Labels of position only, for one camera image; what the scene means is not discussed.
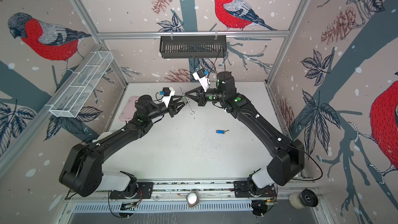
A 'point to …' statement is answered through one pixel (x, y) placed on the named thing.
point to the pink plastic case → (129, 110)
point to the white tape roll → (303, 198)
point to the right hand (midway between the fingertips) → (188, 92)
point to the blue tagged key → (221, 131)
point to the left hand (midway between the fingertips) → (186, 97)
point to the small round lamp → (192, 199)
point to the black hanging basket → (183, 46)
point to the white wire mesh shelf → (72, 100)
